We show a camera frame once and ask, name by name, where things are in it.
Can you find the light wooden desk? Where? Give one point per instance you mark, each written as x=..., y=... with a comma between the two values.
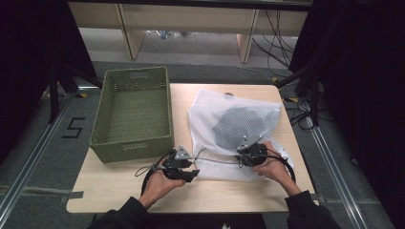
x=191, y=19

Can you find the person's left hand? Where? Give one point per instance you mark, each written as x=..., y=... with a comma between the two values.
x=156, y=186

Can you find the metal floor rail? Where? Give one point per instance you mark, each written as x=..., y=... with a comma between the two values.
x=334, y=171
x=35, y=149

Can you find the black cloth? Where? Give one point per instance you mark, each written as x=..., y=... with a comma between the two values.
x=237, y=125

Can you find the clear plastic bundle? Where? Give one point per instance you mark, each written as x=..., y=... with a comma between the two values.
x=168, y=33

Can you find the black metal stand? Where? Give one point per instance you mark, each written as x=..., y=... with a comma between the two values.
x=54, y=95
x=313, y=95

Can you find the yellow tape mark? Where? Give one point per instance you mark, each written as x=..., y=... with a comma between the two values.
x=82, y=94

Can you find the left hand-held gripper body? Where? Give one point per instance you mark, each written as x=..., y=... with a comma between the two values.
x=173, y=167

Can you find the white mesh laundry bag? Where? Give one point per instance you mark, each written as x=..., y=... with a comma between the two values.
x=207, y=120

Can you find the person's dark clothed body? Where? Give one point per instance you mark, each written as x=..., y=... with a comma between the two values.
x=197, y=222

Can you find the person's right hand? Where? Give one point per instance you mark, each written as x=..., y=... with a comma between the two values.
x=277, y=170

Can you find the grey tape strip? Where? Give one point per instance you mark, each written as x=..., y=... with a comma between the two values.
x=41, y=191

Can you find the green woven basket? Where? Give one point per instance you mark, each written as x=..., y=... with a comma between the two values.
x=133, y=108

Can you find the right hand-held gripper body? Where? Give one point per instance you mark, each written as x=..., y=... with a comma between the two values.
x=254, y=154

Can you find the dark curtain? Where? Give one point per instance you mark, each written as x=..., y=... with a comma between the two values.
x=28, y=47
x=366, y=79

